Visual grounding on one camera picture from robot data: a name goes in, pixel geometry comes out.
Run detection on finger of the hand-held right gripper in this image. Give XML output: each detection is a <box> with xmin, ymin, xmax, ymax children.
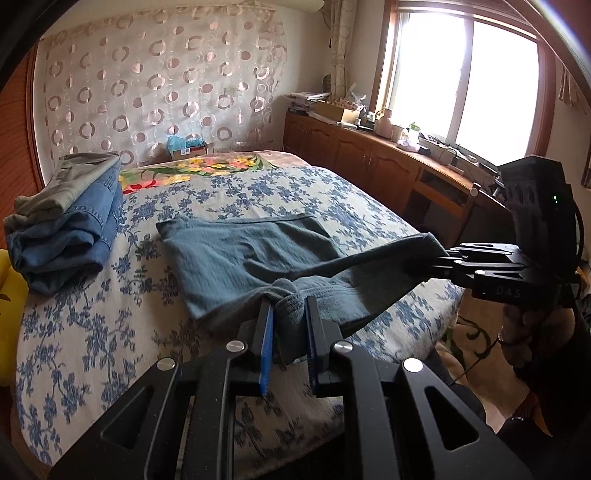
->
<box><xmin>431</xmin><ymin>257</ymin><xmax>523</xmax><ymax>284</ymax></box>
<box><xmin>447</xmin><ymin>243</ymin><xmax>525</xmax><ymax>260</ymax></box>

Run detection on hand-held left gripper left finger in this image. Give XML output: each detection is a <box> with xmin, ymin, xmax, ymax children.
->
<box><xmin>48</xmin><ymin>300</ymin><xmax>278</xmax><ymax>480</ymax></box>

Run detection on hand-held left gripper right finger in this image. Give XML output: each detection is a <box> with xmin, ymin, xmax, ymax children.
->
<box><xmin>305</xmin><ymin>295</ymin><xmax>532</xmax><ymax>480</ymax></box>

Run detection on teal short pants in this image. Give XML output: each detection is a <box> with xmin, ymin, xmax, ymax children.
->
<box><xmin>156</xmin><ymin>215</ymin><xmax>451</xmax><ymax>365</ymax></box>

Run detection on folded olive grey pants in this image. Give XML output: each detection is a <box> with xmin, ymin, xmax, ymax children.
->
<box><xmin>2</xmin><ymin>151</ymin><xmax>122</xmax><ymax>227</ymax></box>

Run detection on person's right hand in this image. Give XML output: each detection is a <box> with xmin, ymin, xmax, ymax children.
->
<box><xmin>498</xmin><ymin>302</ymin><xmax>578</xmax><ymax>385</ymax></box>

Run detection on beige patterned window curtain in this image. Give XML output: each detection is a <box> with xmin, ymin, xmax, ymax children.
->
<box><xmin>555</xmin><ymin>58</ymin><xmax>591</xmax><ymax>118</ymax></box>
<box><xmin>323</xmin><ymin>0</ymin><xmax>359</xmax><ymax>100</ymax></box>

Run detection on bed with blue floral sheet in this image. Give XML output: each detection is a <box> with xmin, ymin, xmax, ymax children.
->
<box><xmin>14</xmin><ymin>150</ymin><xmax>465</xmax><ymax>480</ymax></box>

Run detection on long wooden cabinet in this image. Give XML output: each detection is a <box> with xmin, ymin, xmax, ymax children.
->
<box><xmin>283</xmin><ymin>111</ymin><xmax>509</xmax><ymax>250</ymax></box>

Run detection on wooden framed window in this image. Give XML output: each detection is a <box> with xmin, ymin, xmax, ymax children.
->
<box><xmin>369</xmin><ymin>0</ymin><xmax>557</xmax><ymax>168</ymax></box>

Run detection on colourful flower blanket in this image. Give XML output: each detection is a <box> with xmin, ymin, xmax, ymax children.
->
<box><xmin>119</xmin><ymin>150</ymin><xmax>308</xmax><ymax>195</ymax></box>

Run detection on open cardboard box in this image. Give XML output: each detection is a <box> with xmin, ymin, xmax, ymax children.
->
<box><xmin>314</xmin><ymin>99</ymin><xmax>365</xmax><ymax>123</ymax></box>

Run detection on cardboard box with blue bag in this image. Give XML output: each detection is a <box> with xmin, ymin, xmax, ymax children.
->
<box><xmin>166</xmin><ymin>135</ymin><xmax>208</xmax><ymax>161</ymax></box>

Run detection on folded blue jeans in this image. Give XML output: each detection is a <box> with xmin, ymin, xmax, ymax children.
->
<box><xmin>4</xmin><ymin>164</ymin><xmax>125</xmax><ymax>296</ymax></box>

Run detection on stack of papers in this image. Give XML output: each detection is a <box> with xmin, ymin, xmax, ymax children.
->
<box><xmin>285</xmin><ymin>91</ymin><xmax>331</xmax><ymax>115</ymax></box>

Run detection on yellow plush toy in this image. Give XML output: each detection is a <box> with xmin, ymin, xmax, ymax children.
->
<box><xmin>0</xmin><ymin>249</ymin><xmax>31</xmax><ymax>388</ymax></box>

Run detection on wooden slatted wardrobe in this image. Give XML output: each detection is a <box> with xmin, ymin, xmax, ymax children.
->
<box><xmin>0</xmin><ymin>46</ymin><xmax>45</xmax><ymax>250</ymax></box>

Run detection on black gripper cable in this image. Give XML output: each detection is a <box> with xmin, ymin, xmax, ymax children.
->
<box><xmin>451</xmin><ymin>200</ymin><xmax>585</xmax><ymax>385</ymax></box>

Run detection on circle patterned wall curtain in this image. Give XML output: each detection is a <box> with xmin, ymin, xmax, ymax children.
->
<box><xmin>34</xmin><ymin>0</ymin><xmax>290</xmax><ymax>169</ymax></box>

